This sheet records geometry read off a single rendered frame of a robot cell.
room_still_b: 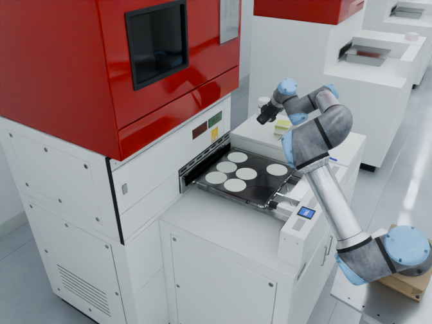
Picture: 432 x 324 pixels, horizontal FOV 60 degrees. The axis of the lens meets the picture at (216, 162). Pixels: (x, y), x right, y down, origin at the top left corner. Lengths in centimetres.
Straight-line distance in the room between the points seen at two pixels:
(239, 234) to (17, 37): 107
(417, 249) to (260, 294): 63
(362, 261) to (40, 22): 121
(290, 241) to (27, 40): 112
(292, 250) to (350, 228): 27
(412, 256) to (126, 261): 104
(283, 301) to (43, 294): 158
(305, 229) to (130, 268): 73
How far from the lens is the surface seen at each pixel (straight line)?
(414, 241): 125
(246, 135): 196
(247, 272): 153
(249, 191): 167
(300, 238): 138
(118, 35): 117
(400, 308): 147
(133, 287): 174
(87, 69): 122
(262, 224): 162
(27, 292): 268
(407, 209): 334
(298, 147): 123
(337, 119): 124
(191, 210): 169
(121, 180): 139
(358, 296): 145
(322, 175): 124
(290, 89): 163
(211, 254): 158
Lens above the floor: 189
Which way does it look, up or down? 32 degrees down
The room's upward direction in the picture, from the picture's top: straight up
